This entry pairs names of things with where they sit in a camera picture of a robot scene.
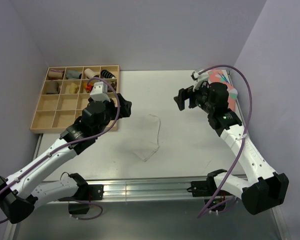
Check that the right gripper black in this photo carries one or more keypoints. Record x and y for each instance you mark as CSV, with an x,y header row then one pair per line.
x,y
183,94

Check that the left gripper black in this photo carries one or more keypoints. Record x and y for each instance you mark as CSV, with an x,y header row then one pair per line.
x,y
124,108

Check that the white sock pair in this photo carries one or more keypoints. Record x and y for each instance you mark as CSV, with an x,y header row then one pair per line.
x,y
146,142

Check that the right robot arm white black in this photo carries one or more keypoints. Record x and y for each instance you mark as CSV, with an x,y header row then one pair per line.
x,y
264,188

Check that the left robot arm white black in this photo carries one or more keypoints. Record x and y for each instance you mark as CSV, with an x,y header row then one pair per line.
x,y
22,192

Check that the black white striped rolled sock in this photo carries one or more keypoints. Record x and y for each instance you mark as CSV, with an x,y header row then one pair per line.
x,y
107,74

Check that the pink patterned sock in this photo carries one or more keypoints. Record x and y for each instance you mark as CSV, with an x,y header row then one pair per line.
x,y
223,76

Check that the mustard orange rolled sock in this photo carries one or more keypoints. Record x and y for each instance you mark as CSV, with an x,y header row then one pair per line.
x,y
87,87

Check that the white brown rolled sock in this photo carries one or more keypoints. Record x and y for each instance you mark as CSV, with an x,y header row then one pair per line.
x,y
89,73

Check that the pale yellow rolled sock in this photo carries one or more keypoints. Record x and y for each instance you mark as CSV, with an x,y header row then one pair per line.
x,y
74,88

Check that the wooden compartment tray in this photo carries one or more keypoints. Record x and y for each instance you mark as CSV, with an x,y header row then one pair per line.
x,y
55,112

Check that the grey blue rolled sock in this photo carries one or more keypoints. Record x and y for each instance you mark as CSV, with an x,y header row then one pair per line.
x,y
73,74

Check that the brown grey rolled sock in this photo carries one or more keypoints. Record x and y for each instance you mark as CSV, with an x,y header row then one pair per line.
x,y
53,88

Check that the beige rolled sock purple band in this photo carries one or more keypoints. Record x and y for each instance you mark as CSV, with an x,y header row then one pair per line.
x,y
54,74

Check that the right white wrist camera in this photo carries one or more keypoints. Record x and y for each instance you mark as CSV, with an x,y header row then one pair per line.
x,y
199,78

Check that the aluminium rail frame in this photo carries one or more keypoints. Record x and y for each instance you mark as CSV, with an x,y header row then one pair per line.
x,y
148,200

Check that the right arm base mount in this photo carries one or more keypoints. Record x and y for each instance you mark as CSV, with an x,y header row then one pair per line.
x,y
205,188

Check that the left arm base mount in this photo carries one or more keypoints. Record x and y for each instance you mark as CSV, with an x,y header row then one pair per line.
x,y
90,191

